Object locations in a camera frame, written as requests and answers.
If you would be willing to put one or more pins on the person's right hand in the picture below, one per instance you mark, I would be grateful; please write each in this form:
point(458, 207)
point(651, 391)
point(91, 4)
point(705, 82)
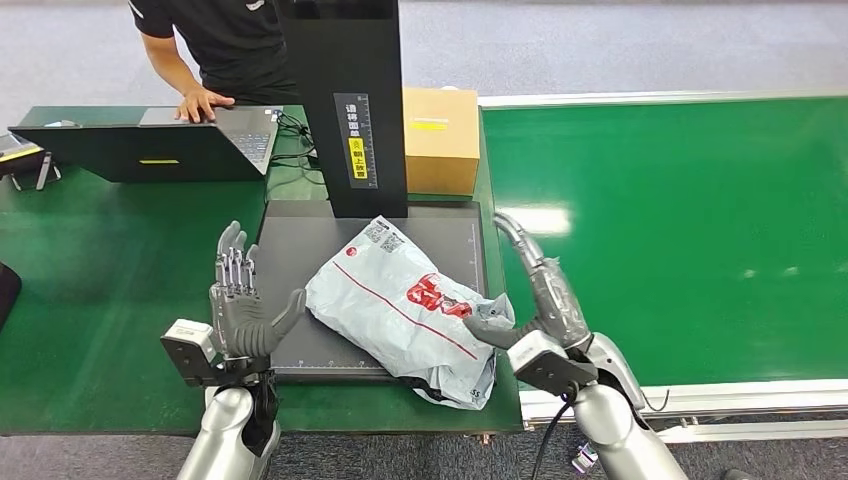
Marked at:
point(197, 104)

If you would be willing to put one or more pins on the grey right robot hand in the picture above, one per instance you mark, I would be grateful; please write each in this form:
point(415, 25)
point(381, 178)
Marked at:
point(556, 305)

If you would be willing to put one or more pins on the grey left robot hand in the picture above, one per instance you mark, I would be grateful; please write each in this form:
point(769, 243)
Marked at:
point(238, 318)

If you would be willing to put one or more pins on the white plastic package red print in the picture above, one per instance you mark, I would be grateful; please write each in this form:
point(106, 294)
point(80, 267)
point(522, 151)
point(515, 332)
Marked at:
point(384, 298)

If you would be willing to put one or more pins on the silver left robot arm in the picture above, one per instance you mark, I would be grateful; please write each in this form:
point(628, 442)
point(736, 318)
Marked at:
point(218, 424)

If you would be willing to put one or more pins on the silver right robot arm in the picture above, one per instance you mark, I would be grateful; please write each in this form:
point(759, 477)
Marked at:
point(616, 424)

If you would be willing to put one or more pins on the person's right forearm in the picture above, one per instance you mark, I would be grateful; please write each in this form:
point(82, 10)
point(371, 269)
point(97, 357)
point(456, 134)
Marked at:
point(173, 69)

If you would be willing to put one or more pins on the black weighing device with column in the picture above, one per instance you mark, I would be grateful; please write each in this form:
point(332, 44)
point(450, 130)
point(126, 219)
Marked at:
point(344, 132)

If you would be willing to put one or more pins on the black stand device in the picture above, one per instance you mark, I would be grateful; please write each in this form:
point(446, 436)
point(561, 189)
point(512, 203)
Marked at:
point(26, 162)

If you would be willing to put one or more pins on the clear plastic hand cover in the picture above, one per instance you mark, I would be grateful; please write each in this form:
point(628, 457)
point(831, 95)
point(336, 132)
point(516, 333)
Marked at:
point(563, 298)

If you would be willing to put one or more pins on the black laptop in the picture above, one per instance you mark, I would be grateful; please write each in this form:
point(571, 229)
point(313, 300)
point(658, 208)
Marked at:
point(152, 149)

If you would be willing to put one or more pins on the person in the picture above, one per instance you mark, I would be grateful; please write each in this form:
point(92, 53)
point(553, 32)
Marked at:
point(232, 40)

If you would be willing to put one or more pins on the silver metal connector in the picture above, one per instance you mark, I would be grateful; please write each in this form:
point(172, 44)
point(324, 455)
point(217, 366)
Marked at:
point(584, 458)

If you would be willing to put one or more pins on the brown cardboard box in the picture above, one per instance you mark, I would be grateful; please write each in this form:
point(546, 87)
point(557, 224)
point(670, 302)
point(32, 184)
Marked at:
point(440, 142)

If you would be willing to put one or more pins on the black rounded object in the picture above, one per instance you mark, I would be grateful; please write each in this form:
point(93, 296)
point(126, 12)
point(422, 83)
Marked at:
point(6, 291)

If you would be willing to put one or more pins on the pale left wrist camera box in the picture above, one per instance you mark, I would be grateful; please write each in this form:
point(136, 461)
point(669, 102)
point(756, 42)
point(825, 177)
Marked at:
point(189, 351)

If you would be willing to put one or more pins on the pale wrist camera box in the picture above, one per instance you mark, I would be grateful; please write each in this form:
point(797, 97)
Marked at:
point(189, 351)
point(546, 364)

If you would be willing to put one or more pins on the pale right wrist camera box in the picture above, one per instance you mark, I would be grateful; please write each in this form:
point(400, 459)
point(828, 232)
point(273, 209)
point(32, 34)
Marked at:
point(546, 364)

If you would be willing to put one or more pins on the green conveyor belt aluminium frame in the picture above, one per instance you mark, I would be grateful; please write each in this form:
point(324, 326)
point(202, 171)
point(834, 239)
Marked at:
point(662, 166)

